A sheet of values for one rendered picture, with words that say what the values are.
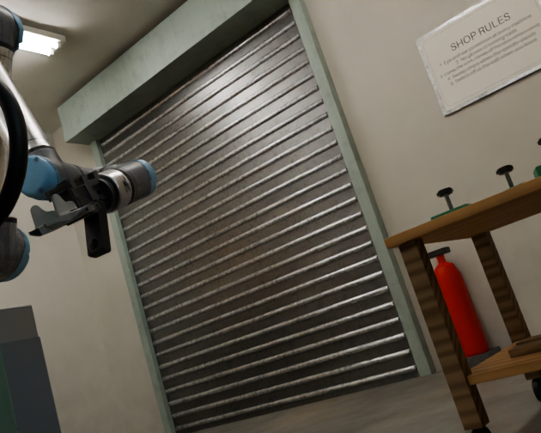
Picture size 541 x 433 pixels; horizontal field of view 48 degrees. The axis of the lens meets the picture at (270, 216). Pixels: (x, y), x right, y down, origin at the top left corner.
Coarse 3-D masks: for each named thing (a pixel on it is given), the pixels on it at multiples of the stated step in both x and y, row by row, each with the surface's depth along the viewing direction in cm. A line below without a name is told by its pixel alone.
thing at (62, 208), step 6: (54, 198) 114; (60, 198) 116; (54, 204) 114; (60, 204) 115; (66, 204) 117; (72, 204) 118; (60, 210) 115; (66, 210) 116; (60, 216) 113; (66, 216) 114; (72, 216) 115; (48, 222) 112; (54, 222) 112; (60, 222) 113; (66, 222) 114; (54, 228) 113
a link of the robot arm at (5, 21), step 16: (0, 16) 159; (16, 16) 166; (0, 32) 159; (16, 32) 164; (0, 48) 159; (16, 48) 167; (0, 144) 158; (0, 160) 157; (0, 176) 157; (16, 224) 161; (0, 240) 154; (16, 240) 159; (0, 256) 153; (16, 256) 158; (0, 272) 155; (16, 272) 160
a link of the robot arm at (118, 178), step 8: (104, 176) 130; (112, 176) 131; (120, 176) 132; (112, 184) 130; (120, 184) 131; (128, 184) 133; (120, 192) 130; (128, 192) 133; (120, 200) 131; (128, 200) 134; (112, 208) 132; (120, 208) 134
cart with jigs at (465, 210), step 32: (448, 192) 170; (512, 192) 126; (448, 224) 134; (480, 224) 156; (416, 256) 141; (480, 256) 181; (416, 288) 141; (448, 320) 139; (512, 320) 175; (448, 352) 137; (512, 352) 141; (448, 384) 137; (480, 416) 133
